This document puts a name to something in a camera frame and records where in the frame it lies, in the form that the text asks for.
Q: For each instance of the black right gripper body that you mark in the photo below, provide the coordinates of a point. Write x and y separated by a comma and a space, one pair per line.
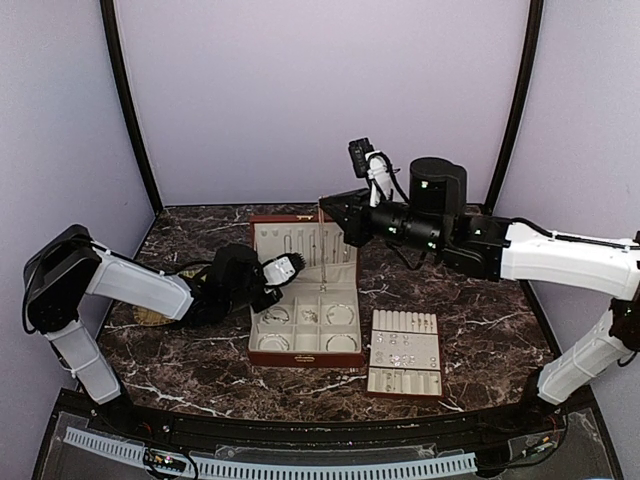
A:
361, 232

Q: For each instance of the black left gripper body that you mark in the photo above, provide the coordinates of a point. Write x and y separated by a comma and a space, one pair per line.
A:
269, 303

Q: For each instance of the red wooden jewelry box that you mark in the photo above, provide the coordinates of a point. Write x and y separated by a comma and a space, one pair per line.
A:
316, 324

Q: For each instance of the brown jewelry display tray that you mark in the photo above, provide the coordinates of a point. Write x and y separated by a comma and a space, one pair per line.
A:
405, 359

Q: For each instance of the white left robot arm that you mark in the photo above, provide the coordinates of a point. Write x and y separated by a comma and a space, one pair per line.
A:
73, 268

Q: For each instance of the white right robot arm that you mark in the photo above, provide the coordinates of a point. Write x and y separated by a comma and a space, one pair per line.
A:
494, 248

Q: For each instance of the woven bamboo tray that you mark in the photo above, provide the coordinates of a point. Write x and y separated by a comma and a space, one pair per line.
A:
149, 318

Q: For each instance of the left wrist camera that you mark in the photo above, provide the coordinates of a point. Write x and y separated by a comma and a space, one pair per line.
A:
237, 275

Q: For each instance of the white slotted cable duct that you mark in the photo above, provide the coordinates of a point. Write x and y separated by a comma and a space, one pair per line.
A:
240, 463

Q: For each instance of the black right frame post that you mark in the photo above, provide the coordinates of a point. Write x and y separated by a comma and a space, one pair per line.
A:
521, 89

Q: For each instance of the black frame post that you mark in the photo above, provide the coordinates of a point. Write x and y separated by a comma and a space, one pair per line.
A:
521, 89
126, 101

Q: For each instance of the black left frame post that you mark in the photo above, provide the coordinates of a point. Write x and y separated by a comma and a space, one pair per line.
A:
126, 101

